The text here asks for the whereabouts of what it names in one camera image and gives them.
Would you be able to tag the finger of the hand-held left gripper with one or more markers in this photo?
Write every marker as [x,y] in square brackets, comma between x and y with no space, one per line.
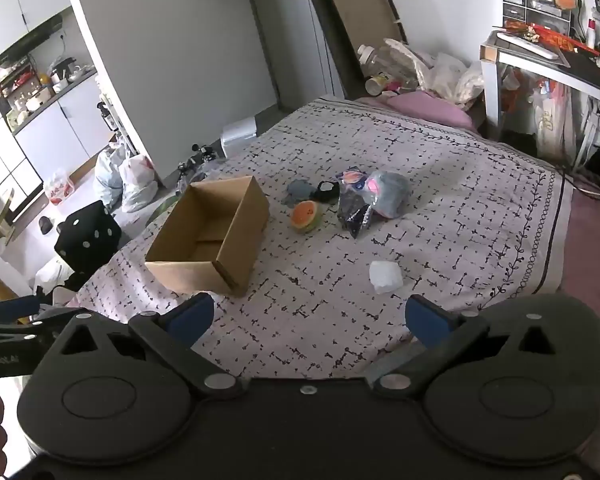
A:
[10,309]
[25,336]

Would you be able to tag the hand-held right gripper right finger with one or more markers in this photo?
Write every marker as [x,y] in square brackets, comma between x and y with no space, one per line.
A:
[427,321]

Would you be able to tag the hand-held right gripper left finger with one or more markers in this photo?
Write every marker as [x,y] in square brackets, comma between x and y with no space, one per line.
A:
[192,317]

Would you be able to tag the brown cardboard box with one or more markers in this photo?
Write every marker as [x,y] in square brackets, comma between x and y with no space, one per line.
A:
[215,232]

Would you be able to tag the blue tissue packet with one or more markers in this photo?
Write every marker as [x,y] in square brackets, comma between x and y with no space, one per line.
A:
[352,205]

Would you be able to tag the white soft packet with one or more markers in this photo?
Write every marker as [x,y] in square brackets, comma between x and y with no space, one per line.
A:
[385,276]

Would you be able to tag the grey soft pad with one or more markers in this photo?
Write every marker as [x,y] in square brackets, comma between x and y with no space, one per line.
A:
[297,192]

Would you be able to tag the black soft pouch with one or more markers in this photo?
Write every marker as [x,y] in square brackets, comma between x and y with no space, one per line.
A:
[327,191]

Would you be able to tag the white patterned bedsheet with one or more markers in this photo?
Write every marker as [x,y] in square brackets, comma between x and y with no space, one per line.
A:
[430,240]

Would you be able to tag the small black object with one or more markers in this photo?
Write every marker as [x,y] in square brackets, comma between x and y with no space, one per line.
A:
[45,224]

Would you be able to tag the black dice stool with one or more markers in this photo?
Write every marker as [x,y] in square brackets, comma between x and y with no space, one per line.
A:
[87,241]

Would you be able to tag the red and white plastic bag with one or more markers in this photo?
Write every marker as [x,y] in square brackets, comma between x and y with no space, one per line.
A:
[59,190]

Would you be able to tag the grey plush in plastic bag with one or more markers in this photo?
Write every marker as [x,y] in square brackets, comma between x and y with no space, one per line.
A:
[390,192]

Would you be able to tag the white plastic bag red print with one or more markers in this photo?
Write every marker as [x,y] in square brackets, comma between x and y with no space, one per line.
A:
[137,180]

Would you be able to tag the orange fruit slice plush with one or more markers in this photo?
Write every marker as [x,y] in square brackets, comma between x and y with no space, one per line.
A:
[307,215]

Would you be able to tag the grey plastic bag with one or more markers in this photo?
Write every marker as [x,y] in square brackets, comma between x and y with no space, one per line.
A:
[107,172]

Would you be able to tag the pink mattress cover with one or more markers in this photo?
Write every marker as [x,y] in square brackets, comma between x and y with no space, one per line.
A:
[590,245]

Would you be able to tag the white box appliance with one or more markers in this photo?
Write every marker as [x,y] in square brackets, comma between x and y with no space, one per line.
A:
[238,136]

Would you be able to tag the white kitchen counter cabinet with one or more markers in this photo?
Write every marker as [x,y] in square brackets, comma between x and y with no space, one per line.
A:
[60,125]

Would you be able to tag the pink pillow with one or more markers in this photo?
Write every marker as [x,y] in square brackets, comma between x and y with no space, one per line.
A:
[432,109]

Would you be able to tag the white paper bag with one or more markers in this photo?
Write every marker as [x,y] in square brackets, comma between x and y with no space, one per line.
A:
[552,120]

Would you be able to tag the crumpled white plastic bags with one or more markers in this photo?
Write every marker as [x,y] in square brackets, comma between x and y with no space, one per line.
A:
[450,77]

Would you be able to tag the rice cooker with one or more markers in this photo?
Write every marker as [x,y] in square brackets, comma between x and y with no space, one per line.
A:
[62,69]

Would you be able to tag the clear plastic bottle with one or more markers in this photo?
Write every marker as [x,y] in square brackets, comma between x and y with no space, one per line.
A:
[380,60]

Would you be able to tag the black range hood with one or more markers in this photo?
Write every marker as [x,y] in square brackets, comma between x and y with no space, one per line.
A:
[27,40]

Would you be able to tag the white desk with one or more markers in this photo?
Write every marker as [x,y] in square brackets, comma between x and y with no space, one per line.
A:
[545,62]

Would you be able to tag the black upright panel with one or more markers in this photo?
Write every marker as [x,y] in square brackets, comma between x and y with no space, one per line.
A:
[332,50]

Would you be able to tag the flat brown cardboard sheet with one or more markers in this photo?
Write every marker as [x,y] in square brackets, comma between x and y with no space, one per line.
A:
[360,2]

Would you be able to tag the grey drawer organizer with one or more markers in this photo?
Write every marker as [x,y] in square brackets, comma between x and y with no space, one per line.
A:
[535,0]

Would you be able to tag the small orange plush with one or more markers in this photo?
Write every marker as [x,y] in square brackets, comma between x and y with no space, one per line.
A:
[565,0]

